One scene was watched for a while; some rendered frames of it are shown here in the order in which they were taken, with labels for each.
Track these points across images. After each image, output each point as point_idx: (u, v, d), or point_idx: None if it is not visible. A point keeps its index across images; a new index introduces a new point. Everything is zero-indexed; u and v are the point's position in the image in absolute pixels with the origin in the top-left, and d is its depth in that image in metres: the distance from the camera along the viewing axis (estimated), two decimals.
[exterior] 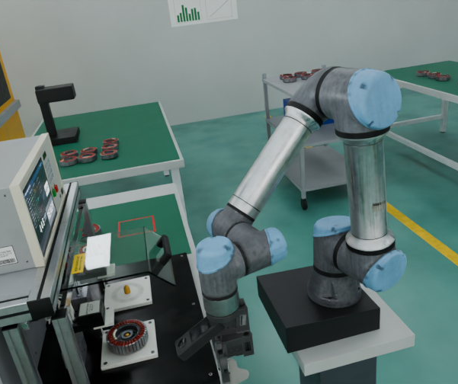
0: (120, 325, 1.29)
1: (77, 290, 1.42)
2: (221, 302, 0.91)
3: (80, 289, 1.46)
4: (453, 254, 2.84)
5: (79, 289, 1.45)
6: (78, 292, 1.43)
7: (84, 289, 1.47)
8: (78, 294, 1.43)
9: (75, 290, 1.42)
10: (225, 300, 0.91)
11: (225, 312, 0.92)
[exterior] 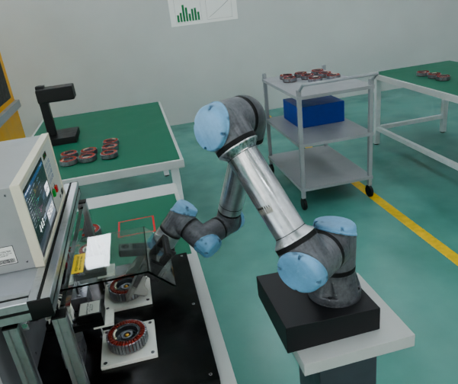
0: (120, 325, 1.29)
1: (77, 290, 1.42)
2: (168, 238, 1.41)
3: (80, 289, 1.46)
4: (453, 254, 2.84)
5: (79, 289, 1.45)
6: (78, 292, 1.43)
7: (84, 289, 1.47)
8: (78, 294, 1.43)
9: (75, 290, 1.42)
10: (171, 238, 1.42)
11: None
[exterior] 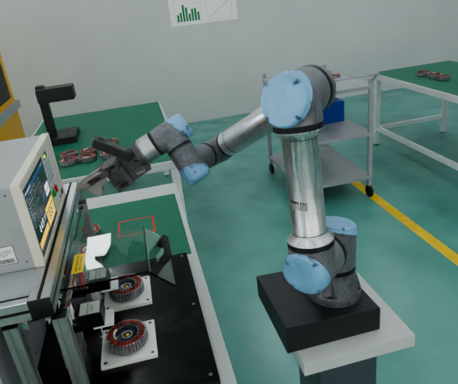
0: (120, 325, 1.29)
1: None
2: (152, 147, 1.26)
3: None
4: (453, 254, 2.84)
5: None
6: None
7: None
8: None
9: None
10: (155, 149, 1.26)
11: (146, 154, 1.26)
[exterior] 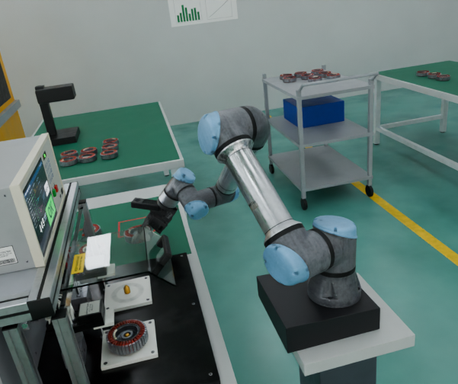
0: (120, 325, 1.29)
1: (77, 290, 1.42)
2: (168, 198, 1.67)
3: (80, 289, 1.46)
4: (453, 254, 2.84)
5: (79, 289, 1.45)
6: (78, 292, 1.43)
7: (84, 289, 1.47)
8: (78, 294, 1.43)
9: (75, 290, 1.42)
10: (170, 199, 1.67)
11: (164, 203, 1.68)
